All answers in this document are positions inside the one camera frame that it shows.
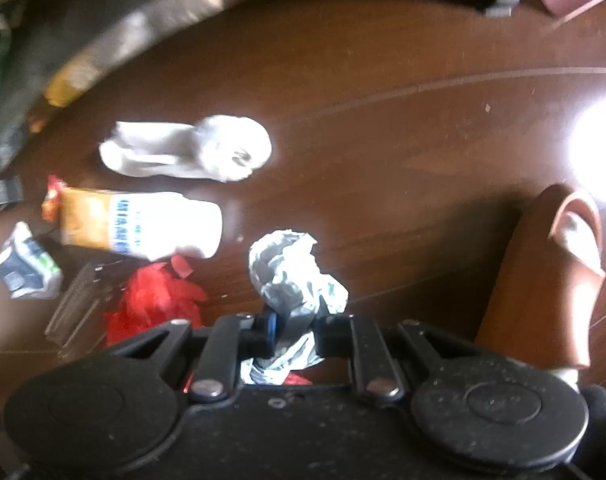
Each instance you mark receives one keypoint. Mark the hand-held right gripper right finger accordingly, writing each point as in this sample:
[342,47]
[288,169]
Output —
[330,337]

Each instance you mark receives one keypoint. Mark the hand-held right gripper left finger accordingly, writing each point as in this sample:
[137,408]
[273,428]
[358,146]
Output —
[267,332]

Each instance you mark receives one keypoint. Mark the white paper ball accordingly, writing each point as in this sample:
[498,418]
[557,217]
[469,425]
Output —
[288,275]

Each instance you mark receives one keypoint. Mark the red and gold snack wrapper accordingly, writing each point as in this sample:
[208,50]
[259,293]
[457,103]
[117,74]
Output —
[52,200]

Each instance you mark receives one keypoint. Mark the red plastic bag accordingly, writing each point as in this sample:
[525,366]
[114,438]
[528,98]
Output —
[150,302]

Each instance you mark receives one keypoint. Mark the yellow and white snack packet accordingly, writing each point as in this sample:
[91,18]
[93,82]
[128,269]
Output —
[148,225]

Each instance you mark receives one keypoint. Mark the clear plastic wrapper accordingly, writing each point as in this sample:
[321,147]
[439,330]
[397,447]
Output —
[78,305]

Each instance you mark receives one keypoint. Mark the crumpled white tissue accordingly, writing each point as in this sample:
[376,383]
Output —
[193,147]

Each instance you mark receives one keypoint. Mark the crushed white and green carton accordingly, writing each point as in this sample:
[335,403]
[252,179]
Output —
[25,265]

